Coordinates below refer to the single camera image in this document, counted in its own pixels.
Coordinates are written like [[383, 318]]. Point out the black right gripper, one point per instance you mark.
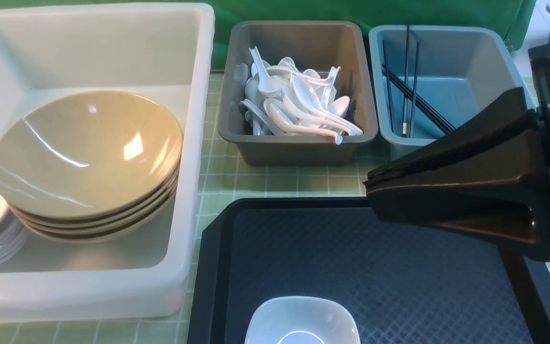
[[487, 179]]

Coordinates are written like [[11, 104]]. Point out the white square dish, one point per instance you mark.
[[302, 320]]

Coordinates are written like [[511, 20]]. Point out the tan noodle bowl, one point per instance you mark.
[[88, 154]]

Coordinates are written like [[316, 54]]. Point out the white ceramic soup spoon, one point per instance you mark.
[[267, 86]]

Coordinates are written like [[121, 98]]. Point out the middle stacked tan bowl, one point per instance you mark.
[[105, 226]]

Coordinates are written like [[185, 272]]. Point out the bottom stacked tan bowl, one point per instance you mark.
[[146, 223]]

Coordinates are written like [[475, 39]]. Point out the blue plastic bin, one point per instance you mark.
[[461, 71]]

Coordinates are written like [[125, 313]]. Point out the upright black chopstick in bin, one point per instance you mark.
[[406, 70]]

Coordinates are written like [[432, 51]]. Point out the green backdrop cloth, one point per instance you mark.
[[508, 18]]

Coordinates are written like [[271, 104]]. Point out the diagonal black chopstick in bin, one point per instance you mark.
[[417, 101]]

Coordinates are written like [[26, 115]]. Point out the black serving tray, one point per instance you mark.
[[402, 284]]

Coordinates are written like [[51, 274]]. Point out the grey plastic bin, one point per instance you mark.
[[311, 44]]

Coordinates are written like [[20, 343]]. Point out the pile of white spoons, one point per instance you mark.
[[308, 104]]

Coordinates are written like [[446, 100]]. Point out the large white plastic tub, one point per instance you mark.
[[161, 51]]

